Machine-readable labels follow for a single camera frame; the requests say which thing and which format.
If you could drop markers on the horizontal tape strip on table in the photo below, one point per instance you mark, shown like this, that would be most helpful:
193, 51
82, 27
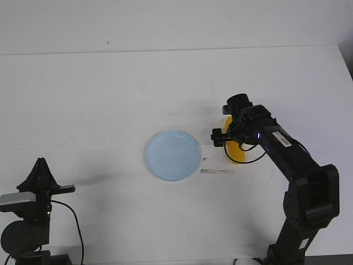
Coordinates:
216, 171

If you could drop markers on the yellow corn cob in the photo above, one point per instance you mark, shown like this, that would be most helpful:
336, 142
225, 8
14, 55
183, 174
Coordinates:
233, 147

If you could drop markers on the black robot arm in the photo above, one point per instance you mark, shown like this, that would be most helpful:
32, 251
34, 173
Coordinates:
23, 240
312, 198

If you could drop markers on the light blue round plate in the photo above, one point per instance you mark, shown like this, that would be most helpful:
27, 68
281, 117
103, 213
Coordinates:
172, 155

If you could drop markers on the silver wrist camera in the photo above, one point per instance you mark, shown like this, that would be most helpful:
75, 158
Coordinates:
226, 110
16, 201

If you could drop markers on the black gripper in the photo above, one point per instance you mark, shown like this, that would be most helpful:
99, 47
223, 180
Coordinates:
37, 204
238, 129

